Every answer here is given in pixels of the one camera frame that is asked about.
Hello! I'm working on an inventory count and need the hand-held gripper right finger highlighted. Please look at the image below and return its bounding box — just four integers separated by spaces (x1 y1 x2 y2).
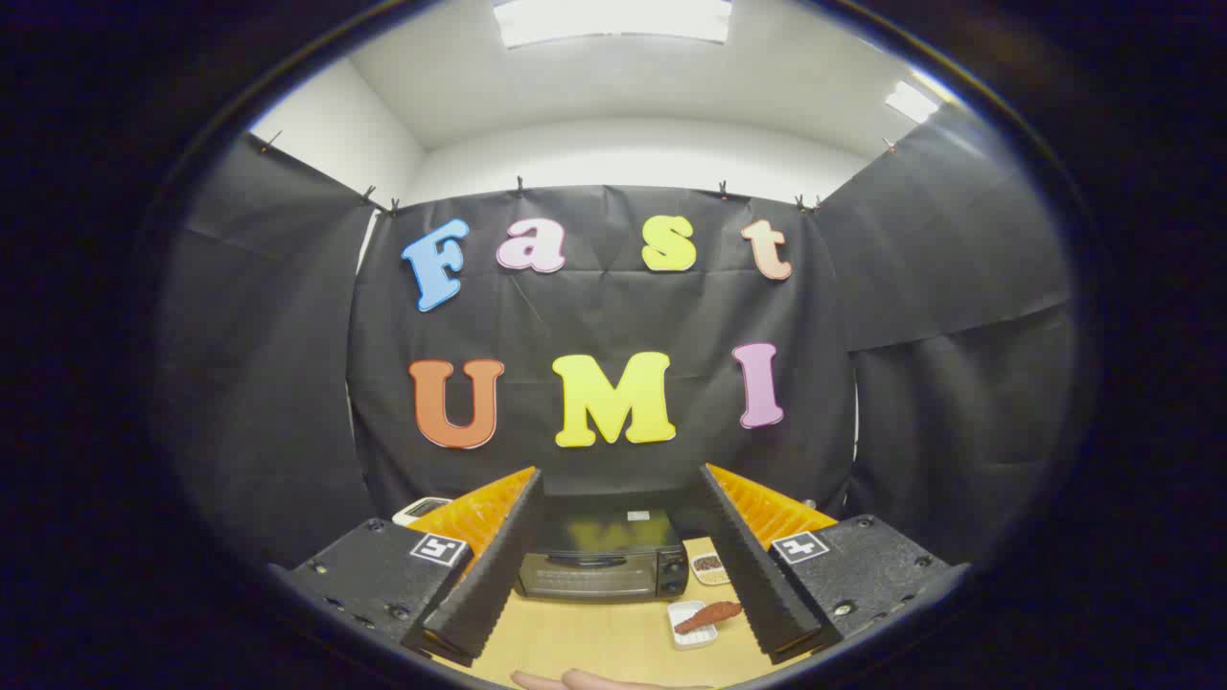
699 464 969 665

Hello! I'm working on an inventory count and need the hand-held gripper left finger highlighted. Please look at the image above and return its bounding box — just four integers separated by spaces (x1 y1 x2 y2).
283 467 545 669

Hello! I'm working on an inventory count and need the red raw meat slice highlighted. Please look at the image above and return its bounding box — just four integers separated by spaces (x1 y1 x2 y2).
674 602 744 635

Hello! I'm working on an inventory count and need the black toaster oven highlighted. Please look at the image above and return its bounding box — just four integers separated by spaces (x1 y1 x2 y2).
515 494 691 603

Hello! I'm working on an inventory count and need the white bread toaster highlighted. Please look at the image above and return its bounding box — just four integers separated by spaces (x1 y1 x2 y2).
392 496 453 526

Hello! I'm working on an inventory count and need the white rectangular plastic tray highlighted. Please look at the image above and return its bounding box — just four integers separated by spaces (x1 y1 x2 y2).
667 600 719 651

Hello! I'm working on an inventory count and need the small ceiling light panel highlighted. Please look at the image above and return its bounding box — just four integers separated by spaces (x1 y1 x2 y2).
884 80 940 124

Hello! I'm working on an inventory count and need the large ceiling light panel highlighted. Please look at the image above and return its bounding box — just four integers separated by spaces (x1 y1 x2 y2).
493 0 734 49

